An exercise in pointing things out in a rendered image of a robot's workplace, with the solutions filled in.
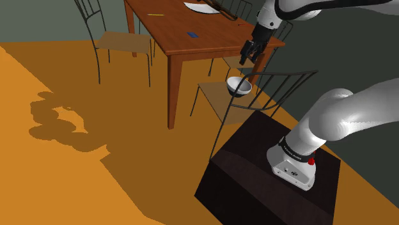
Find white plate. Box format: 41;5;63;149
183;1;223;15

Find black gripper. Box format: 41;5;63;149
239;22;276;66

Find dark brown tongs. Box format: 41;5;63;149
197;0;239;22

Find white bowl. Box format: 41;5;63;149
226;76;253;98

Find brown wooden table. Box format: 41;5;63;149
123;0;286;130

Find dark robot stand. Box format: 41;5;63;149
194;110;341;225

